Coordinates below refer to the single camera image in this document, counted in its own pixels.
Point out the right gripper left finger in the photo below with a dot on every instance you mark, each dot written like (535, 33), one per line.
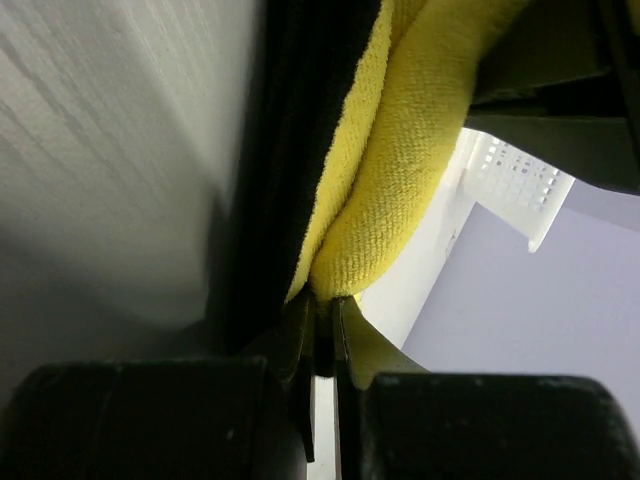
(288, 349)

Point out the grey and yellow towel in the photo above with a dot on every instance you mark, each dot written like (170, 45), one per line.
(363, 103)

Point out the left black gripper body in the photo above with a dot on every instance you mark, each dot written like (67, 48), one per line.
(563, 85)

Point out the white plastic basket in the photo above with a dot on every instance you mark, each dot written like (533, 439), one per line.
(521, 190)

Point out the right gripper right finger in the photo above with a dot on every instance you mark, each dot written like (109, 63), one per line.
(361, 353)

